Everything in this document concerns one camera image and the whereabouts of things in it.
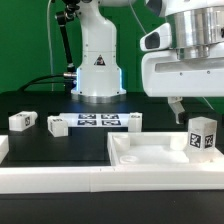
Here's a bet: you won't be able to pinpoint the white square table top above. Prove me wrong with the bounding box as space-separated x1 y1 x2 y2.
107 132 224 166

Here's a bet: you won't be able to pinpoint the white thin cable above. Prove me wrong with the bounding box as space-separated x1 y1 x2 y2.
46 0 56 92

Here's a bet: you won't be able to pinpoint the black cables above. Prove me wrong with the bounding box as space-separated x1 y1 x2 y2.
18 73 76 93

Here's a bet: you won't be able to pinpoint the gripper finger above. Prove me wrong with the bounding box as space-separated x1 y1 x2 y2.
168 97 186 124

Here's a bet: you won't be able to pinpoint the white U-shaped fence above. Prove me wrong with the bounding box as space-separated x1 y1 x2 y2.
0 133 224 195

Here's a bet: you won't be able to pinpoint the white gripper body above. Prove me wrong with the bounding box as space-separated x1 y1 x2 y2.
140 23 224 97

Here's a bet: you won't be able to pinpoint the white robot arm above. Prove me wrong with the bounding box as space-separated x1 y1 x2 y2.
62 0 224 116

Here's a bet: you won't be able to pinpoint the white sheet with markers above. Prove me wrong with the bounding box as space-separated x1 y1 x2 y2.
59 113 129 127

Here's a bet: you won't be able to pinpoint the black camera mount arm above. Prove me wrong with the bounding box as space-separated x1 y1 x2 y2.
54 0 81 81

